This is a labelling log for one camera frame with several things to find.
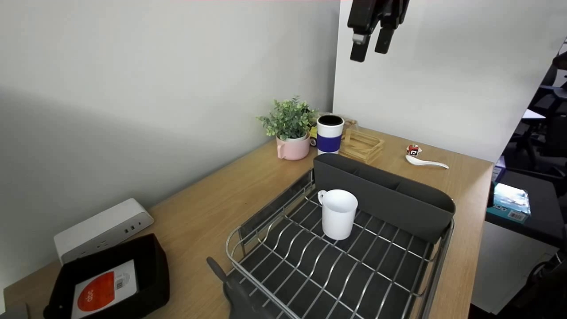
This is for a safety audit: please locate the small red white packet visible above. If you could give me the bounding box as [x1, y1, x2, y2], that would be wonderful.
[407, 143, 423, 155]

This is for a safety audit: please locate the white ceramic mug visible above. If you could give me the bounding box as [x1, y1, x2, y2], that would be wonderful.
[318, 189, 359, 240]

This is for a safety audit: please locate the green artificial plant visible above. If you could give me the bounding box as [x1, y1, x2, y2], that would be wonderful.
[260, 97, 316, 139]

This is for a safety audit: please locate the black box orange label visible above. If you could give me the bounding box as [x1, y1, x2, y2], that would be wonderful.
[43, 233, 171, 319]

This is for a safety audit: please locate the white blue tumbler cup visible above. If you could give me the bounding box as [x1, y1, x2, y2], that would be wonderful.
[316, 114, 345, 153]

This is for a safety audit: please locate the small wooden crate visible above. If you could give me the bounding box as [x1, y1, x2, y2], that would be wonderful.
[343, 130, 385, 162]

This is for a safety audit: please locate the steel dish rack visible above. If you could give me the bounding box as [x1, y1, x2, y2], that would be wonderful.
[217, 155, 456, 319]

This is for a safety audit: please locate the white ceramic spoon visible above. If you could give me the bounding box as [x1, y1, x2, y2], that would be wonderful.
[405, 153, 451, 169]

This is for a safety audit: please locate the pink plant pot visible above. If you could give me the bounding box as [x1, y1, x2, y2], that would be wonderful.
[277, 136, 314, 160]

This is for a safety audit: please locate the blue white box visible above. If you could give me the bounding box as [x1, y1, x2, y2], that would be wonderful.
[490, 182, 532, 222]

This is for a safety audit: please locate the white electronics box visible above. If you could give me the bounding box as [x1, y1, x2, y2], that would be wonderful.
[54, 198, 155, 263]

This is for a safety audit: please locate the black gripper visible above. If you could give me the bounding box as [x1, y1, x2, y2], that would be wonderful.
[348, 0, 410, 61]

